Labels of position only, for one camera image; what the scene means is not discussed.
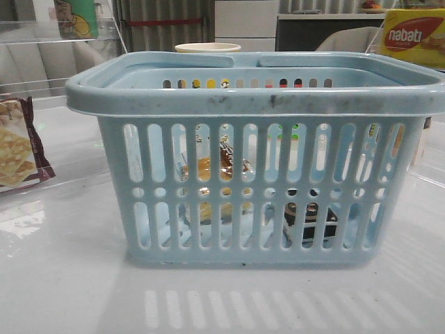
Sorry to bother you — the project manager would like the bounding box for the bread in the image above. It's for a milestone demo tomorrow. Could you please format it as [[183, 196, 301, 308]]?
[[173, 134, 257, 227]]

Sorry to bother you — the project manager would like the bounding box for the light blue plastic basket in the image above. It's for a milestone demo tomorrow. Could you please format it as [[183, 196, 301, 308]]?
[[66, 51, 444, 267]]

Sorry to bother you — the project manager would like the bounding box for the green and white puzzle cube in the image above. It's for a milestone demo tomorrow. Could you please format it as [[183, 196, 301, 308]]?
[[266, 123, 300, 172]]

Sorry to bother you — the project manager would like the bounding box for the yellow popcorn paper cup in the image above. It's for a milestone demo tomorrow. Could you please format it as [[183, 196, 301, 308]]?
[[175, 42, 241, 53]]

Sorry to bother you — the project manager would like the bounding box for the white cabinet in background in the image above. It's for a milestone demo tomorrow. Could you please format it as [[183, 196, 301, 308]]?
[[214, 1, 279, 51]]

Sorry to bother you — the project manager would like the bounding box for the beige chair in background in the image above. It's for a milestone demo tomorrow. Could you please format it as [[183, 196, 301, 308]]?
[[316, 26, 380, 53]]

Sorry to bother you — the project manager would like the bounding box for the maroon almond cracker packet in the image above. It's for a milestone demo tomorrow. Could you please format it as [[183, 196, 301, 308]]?
[[1, 97, 56, 193]]

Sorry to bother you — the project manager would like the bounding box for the green cartoon snack package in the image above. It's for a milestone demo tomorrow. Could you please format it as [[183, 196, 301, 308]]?
[[54, 0, 98, 40]]

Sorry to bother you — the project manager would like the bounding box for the clear acrylic left shelf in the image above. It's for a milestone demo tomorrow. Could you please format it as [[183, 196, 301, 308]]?
[[1, 17, 127, 198]]

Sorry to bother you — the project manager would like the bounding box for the clear acrylic shelf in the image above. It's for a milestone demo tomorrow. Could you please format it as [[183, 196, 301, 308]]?
[[366, 1, 444, 186], [1, 17, 127, 198]]

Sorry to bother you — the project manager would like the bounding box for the yellow nabati wafer box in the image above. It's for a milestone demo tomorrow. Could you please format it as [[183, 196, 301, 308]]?
[[376, 8, 444, 70]]

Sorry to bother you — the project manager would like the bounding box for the clear acrylic right shelf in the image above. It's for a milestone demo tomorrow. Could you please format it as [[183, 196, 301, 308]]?
[[366, 1, 444, 186]]

